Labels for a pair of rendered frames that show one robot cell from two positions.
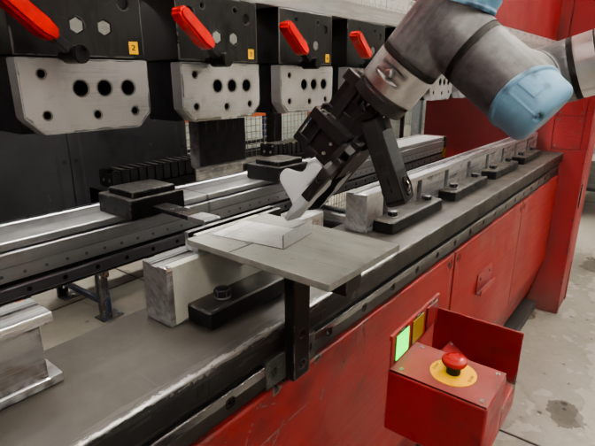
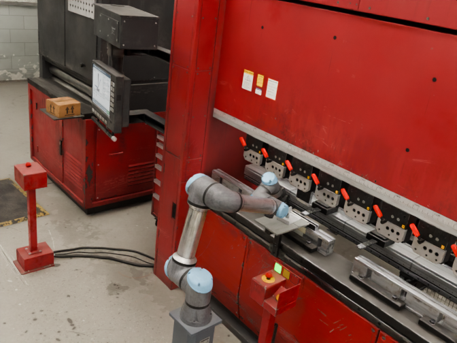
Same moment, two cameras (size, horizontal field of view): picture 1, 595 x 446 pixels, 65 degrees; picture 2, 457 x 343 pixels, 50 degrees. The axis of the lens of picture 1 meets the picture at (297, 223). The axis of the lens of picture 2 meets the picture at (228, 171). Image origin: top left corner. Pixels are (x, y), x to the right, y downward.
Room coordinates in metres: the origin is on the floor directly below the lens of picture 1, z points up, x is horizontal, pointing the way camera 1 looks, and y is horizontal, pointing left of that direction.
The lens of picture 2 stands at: (0.71, -2.48, 2.30)
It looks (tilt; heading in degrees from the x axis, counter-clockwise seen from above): 23 degrees down; 99
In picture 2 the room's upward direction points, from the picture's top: 8 degrees clockwise
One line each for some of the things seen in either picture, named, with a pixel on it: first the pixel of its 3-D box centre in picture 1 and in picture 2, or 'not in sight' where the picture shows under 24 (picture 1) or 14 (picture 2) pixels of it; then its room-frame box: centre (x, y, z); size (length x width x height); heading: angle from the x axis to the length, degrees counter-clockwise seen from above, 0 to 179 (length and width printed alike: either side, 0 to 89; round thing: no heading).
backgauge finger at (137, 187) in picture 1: (165, 203); (317, 208); (0.84, 0.25, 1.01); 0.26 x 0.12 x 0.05; 51
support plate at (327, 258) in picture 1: (291, 244); (282, 222); (0.65, 0.01, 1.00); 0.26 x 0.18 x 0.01; 51
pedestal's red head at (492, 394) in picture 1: (455, 372); (275, 287); (0.69, -0.27, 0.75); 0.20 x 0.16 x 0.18; 142
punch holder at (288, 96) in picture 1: (289, 63); (332, 187); (0.88, 0.01, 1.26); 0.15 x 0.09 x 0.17; 141
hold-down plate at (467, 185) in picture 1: (464, 187); (451, 338); (1.49, -0.55, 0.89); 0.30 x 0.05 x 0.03; 141
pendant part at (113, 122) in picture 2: not in sight; (111, 95); (-0.58, 0.42, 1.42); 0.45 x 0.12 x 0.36; 134
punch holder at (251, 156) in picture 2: not in sight; (257, 149); (0.41, 0.39, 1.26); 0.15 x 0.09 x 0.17; 141
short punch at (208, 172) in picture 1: (219, 147); (304, 196); (0.75, 0.13, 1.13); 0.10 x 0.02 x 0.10; 141
